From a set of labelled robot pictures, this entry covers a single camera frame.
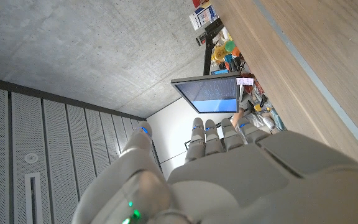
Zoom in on seated person grey t-shirt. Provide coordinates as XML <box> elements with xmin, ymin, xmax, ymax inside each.
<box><xmin>231</xmin><ymin>102</ymin><xmax>275</xmax><ymax>138</ymax></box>

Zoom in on large tilted computer monitor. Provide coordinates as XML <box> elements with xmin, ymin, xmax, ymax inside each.
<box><xmin>170</xmin><ymin>72</ymin><xmax>242</xmax><ymax>114</ymax></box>

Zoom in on white canister blue label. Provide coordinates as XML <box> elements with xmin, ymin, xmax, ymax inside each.
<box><xmin>188</xmin><ymin>4</ymin><xmax>219</xmax><ymax>31</ymax></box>

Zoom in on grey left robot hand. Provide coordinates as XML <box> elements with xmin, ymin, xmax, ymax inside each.
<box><xmin>71</xmin><ymin>117</ymin><xmax>358</xmax><ymax>224</ymax></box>

